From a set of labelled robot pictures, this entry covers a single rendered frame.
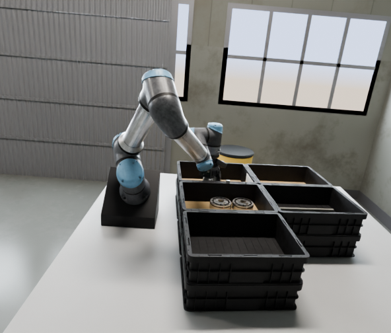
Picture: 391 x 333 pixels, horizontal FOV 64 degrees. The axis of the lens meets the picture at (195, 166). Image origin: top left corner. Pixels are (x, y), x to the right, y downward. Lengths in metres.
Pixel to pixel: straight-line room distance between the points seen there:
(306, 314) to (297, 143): 2.74
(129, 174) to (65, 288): 0.50
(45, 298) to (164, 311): 0.40
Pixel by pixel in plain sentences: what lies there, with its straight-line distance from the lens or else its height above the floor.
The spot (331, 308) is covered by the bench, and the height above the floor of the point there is 0.70.
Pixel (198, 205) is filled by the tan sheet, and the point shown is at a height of 0.83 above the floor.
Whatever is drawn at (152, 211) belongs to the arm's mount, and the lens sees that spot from 1.54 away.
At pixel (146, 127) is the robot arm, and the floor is 1.22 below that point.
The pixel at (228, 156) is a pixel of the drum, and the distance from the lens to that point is 3.07.
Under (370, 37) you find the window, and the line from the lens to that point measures 3.88.
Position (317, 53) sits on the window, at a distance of 3.67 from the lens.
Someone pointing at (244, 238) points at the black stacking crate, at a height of 0.83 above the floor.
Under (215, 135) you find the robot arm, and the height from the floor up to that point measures 1.15.
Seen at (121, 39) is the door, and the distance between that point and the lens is 3.52.
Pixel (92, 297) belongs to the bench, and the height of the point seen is 0.70.
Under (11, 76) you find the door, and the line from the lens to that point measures 3.97.
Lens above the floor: 1.51
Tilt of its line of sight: 20 degrees down
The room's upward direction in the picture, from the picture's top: 5 degrees clockwise
